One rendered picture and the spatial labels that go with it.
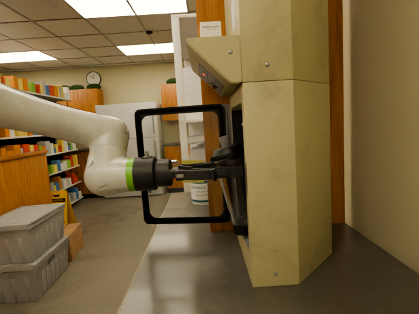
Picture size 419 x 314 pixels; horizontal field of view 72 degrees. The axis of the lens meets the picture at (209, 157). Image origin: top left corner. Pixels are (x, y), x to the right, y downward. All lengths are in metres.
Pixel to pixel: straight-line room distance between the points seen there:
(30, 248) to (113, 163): 2.01
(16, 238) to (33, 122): 1.99
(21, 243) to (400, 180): 2.52
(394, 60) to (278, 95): 0.40
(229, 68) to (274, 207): 0.32
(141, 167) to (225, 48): 0.36
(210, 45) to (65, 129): 0.43
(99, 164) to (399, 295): 0.75
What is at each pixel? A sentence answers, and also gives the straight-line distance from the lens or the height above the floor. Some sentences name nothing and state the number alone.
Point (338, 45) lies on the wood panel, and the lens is 1.13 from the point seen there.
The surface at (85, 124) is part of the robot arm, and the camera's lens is 0.84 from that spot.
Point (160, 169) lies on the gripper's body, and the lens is 0.77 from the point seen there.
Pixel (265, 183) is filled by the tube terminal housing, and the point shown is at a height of 1.19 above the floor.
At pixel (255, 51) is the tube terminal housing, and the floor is 1.47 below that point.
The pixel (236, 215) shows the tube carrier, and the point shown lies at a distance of 0.79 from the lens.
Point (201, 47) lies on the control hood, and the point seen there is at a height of 1.49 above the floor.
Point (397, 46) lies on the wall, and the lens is 0.95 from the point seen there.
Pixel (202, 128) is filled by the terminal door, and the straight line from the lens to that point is 0.95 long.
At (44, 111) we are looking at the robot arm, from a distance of 0.83.
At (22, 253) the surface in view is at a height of 0.42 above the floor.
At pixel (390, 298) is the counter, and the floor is 0.94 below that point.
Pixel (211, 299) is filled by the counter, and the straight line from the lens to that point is 0.71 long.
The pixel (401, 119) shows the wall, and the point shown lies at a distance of 0.92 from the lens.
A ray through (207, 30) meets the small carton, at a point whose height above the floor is 1.55.
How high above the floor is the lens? 1.33
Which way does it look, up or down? 7 degrees down
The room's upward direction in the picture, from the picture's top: 4 degrees counter-clockwise
